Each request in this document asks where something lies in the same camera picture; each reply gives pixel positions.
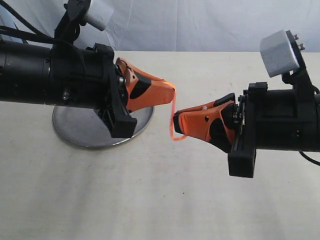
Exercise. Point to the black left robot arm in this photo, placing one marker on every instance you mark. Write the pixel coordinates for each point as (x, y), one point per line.
(24, 73)

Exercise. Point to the round silver metal plate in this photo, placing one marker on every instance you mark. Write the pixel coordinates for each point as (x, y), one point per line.
(82, 128)

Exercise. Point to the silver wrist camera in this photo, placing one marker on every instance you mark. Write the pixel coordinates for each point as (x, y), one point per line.
(278, 54)
(98, 14)

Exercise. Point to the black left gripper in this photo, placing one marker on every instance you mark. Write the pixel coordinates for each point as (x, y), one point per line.
(90, 80)

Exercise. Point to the orange rubber band strip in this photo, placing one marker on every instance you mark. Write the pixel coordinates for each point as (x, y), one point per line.
(171, 122)

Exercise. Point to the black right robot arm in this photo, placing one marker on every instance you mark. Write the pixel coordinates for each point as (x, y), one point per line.
(317, 122)

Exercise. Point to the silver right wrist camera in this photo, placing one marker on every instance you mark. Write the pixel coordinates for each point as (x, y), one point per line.
(278, 54)

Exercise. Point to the white backdrop cloth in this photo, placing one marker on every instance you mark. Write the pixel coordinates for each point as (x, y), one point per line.
(202, 25)

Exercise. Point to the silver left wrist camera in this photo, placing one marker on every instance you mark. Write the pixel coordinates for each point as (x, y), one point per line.
(98, 14)

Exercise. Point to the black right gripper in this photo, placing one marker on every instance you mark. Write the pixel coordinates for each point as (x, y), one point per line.
(281, 120)

